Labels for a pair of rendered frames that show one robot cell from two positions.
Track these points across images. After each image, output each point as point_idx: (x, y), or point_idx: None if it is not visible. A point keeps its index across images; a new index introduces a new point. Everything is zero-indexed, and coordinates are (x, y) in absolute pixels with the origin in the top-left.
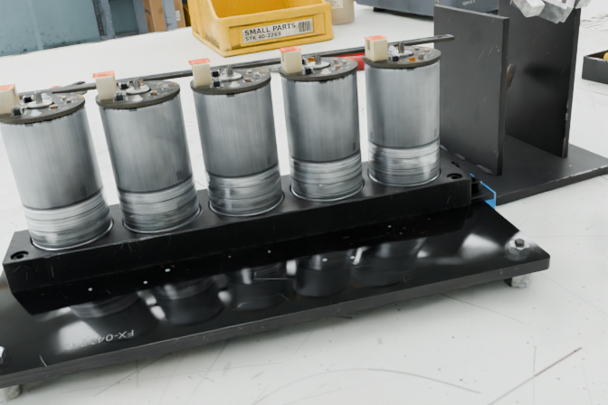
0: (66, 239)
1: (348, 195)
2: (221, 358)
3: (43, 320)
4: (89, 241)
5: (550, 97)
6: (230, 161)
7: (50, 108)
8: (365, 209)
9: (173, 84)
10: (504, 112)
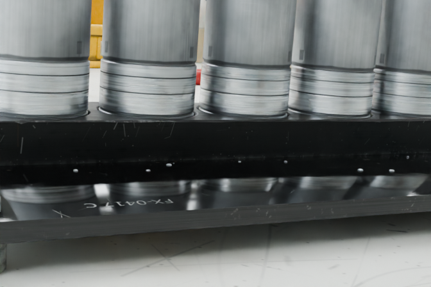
0: (47, 105)
1: (363, 117)
2: (272, 253)
3: (30, 187)
4: (70, 117)
5: None
6: (252, 45)
7: None
8: (382, 134)
9: None
10: None
